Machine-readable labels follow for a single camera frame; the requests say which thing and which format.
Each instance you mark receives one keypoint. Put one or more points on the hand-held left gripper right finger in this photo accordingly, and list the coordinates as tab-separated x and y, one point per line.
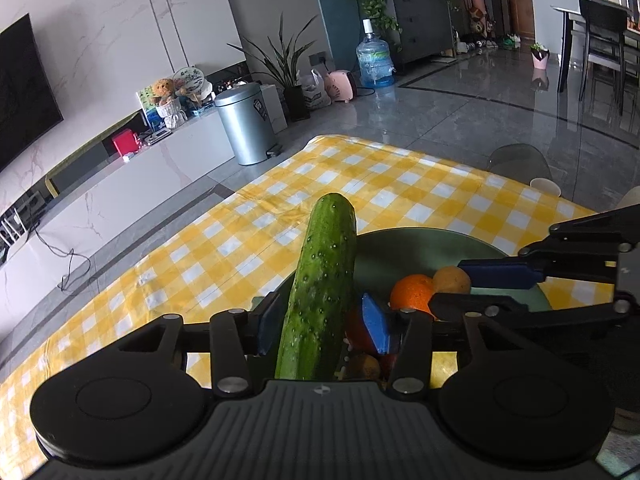
376	327

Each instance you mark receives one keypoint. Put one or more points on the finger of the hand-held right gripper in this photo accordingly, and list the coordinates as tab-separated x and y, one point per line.
500	272
470	306

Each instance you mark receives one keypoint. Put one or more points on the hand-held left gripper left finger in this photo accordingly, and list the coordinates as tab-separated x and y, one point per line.
269	322

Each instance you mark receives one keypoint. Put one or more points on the orange mandarin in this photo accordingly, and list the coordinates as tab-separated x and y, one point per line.
412	292
360	334

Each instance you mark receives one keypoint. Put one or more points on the green cucumber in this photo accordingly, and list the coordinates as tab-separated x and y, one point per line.
320	280

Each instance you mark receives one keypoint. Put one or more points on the green colander bowl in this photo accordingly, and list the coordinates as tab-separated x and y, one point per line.
400	255

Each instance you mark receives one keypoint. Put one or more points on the yellow checked tablecloth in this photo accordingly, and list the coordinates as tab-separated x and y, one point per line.
200	260

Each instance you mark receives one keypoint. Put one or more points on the teal striped blanket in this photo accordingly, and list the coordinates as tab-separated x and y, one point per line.
620	455

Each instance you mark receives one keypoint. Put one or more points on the transparent chair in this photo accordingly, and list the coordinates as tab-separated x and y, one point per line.
520	162

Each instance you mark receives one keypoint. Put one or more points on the white marble tv cabinet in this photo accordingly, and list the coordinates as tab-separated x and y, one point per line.
150	170

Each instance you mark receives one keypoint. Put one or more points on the silver pedal trash can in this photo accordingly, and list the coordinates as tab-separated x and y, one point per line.
247	125

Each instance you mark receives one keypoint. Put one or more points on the pink plant pot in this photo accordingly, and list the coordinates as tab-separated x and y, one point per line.
540	59

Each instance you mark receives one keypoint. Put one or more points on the red box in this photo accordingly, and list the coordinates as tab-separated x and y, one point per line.
125	142

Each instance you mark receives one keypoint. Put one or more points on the white plastic bag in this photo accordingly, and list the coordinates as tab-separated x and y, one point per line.
314	92

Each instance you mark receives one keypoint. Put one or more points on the pink fan heater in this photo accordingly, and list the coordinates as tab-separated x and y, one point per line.
340	87

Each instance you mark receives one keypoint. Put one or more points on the blue water jug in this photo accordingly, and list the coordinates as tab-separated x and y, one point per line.
375	60

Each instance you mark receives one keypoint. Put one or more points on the painted picture card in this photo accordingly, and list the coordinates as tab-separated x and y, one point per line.
146	105

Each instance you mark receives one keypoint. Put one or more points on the brown teddy bear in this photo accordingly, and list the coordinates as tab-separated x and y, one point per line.
163	91

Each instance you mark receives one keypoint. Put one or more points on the round paper fan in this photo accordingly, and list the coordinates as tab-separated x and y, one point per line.
189	80

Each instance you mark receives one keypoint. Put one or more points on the long-leaf potted plant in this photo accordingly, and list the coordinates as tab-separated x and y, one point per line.
285	60

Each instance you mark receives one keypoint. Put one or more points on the dining table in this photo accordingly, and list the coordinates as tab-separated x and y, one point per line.
570	15

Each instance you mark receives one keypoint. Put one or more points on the grey drawer cabinet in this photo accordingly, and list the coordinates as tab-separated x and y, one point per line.
420	15

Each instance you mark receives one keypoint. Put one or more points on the white router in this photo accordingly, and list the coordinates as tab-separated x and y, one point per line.
9	230

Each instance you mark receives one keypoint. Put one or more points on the black dining chair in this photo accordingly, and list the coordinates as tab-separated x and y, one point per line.
602	15

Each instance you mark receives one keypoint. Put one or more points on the black wall television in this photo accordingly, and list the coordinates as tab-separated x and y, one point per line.
20	95

